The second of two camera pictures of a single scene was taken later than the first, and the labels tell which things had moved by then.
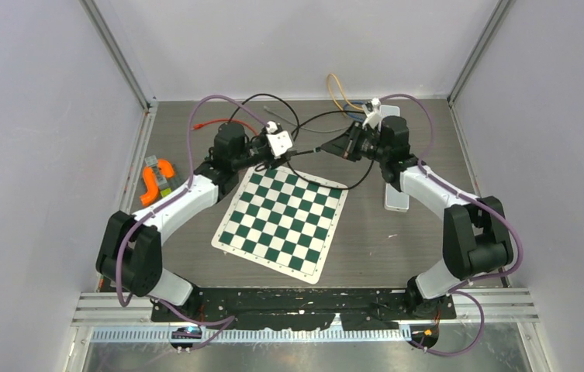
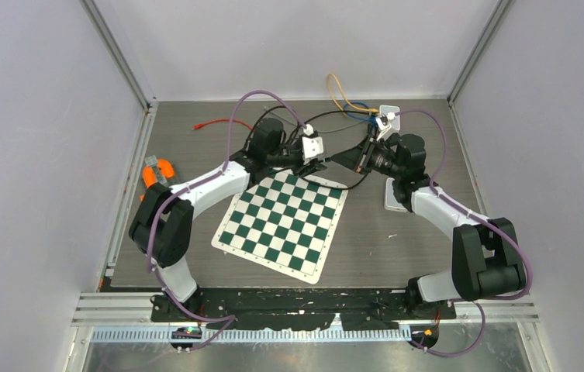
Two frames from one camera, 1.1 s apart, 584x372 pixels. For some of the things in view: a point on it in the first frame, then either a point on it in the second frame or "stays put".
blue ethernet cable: (357, 116) stays put
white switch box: (388, 110) stays put
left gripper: (274, 163) to (309, 168)
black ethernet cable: (321, 115) stays put
